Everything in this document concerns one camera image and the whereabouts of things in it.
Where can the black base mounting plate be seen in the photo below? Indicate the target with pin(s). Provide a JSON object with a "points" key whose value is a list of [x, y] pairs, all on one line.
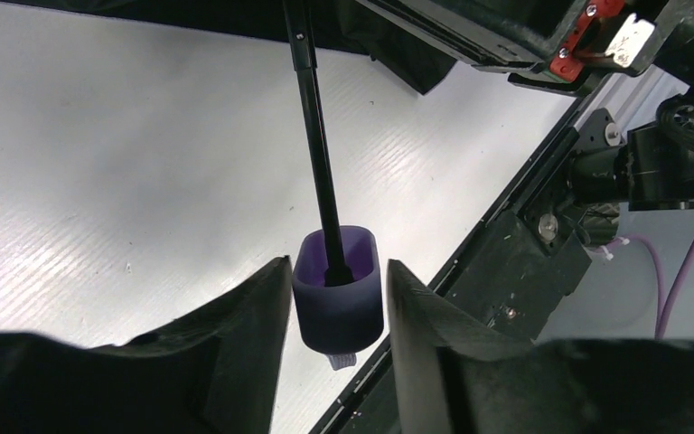
{"points": [[522, 258]]}

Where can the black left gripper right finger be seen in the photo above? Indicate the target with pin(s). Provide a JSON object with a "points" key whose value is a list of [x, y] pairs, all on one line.
{"points": [[532, 383]]}

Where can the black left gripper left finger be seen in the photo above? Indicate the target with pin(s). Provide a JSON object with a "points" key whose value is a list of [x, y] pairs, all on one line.
{"points": [[213, 370]]}

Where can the purple folding umbrella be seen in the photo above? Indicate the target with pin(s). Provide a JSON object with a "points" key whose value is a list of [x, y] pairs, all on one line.
{"points": [[185, 137]]}

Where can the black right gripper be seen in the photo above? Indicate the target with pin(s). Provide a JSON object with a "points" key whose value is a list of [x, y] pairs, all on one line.
{"points": [[565, 47]]}

